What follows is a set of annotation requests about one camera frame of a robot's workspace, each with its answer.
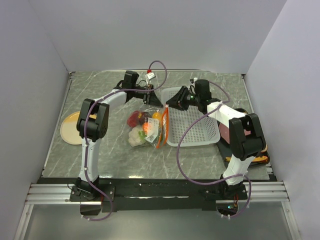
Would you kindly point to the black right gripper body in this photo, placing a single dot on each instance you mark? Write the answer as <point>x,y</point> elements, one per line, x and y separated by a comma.
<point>194,99</point>

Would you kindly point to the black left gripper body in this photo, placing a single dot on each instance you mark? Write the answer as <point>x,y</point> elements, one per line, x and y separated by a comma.
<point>139,95</point>

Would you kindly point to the dark red apple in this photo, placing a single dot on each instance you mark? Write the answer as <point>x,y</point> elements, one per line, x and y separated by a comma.
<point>143,117</point>

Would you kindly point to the orange lemon fruit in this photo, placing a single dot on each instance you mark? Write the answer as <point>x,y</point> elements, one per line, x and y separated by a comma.
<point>157,115</point>

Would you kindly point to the clear zip bag orange zipper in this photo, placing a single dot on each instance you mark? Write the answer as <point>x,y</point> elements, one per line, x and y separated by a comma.
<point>158,135</point>

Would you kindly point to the red bell pepper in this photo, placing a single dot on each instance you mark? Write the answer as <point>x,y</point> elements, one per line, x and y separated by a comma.
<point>134,119</point>

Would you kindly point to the white cauliflower toy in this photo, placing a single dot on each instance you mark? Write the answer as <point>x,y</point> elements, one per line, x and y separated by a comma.
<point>135,138</point>

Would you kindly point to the green orange mango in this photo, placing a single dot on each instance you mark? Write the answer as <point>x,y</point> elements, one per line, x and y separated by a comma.
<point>146,127</point>

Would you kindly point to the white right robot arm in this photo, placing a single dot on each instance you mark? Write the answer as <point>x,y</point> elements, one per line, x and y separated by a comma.
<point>231,181</point>

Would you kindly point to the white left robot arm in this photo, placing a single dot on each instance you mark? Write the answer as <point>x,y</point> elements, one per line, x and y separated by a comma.
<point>92,125</point>

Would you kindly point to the white plastic basket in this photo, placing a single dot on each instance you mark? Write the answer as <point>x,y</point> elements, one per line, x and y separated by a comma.
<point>200,132</point>

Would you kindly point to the pink plate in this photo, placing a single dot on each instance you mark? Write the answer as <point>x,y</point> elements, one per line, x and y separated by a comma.
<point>225,133</point>

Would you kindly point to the black tray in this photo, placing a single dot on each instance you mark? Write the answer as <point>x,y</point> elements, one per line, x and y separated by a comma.
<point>243,138</point>

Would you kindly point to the yellow round plate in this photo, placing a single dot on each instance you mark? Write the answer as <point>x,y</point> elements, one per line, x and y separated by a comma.
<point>68,129</point>

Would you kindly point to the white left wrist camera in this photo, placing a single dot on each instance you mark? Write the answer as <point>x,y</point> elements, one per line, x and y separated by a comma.
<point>149,75</point>

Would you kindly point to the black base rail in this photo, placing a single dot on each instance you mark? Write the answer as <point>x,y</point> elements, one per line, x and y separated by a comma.
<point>137,194</point>

